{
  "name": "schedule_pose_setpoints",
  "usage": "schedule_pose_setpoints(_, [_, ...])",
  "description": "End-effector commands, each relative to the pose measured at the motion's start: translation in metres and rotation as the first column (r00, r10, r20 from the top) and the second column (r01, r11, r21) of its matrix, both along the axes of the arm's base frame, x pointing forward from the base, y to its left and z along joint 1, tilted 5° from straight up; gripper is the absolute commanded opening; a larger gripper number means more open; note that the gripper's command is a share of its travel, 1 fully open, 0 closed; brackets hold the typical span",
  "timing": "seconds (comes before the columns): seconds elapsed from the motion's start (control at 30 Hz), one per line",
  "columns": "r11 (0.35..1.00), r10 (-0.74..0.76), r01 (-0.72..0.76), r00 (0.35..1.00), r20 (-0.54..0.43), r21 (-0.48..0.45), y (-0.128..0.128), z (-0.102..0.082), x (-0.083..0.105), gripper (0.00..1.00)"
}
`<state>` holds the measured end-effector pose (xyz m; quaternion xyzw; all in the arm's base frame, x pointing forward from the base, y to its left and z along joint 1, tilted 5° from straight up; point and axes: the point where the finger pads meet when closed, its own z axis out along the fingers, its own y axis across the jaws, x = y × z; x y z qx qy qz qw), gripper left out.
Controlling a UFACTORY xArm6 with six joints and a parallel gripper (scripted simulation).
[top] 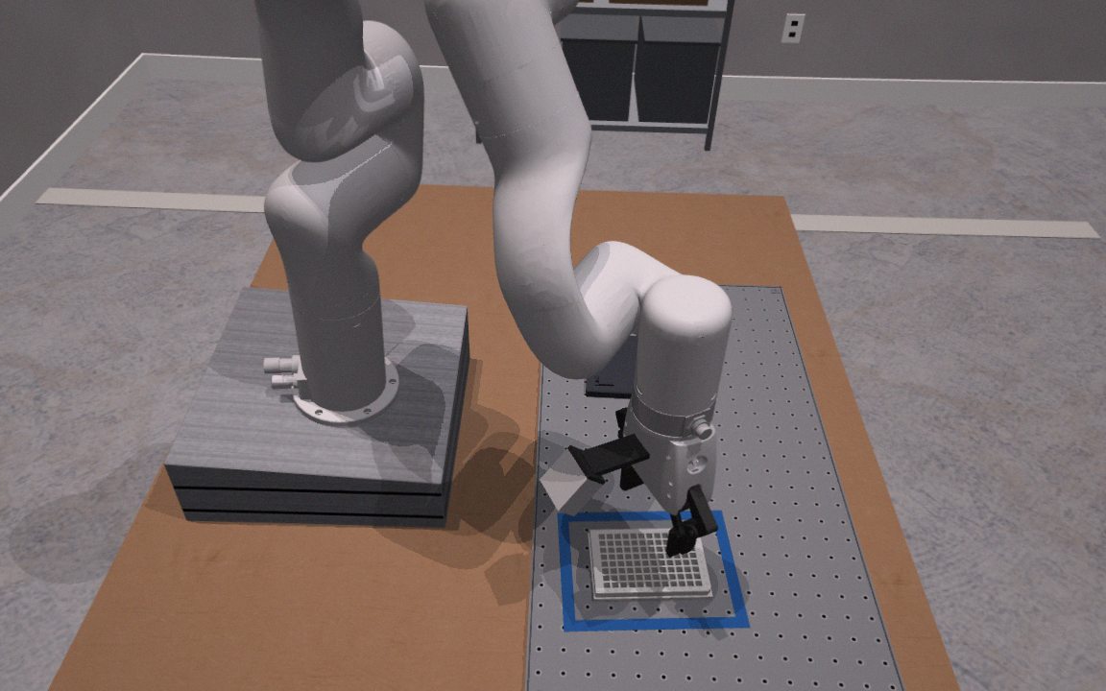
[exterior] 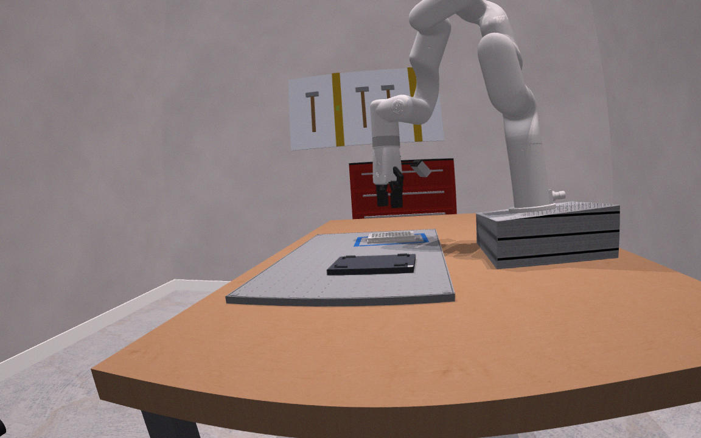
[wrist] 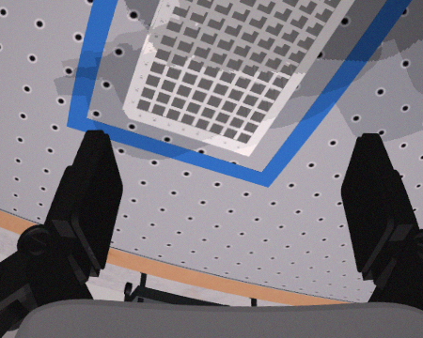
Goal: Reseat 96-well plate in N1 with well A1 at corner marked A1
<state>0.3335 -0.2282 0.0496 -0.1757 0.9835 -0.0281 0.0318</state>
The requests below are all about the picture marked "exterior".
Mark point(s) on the blue taped rectangle outline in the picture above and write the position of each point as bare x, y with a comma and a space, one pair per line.
359, 239

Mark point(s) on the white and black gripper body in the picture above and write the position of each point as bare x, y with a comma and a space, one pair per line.
384, 159

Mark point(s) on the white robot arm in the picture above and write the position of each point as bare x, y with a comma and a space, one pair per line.
501, 64

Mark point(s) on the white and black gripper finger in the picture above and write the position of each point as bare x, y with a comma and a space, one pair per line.
396, 195
382, 195

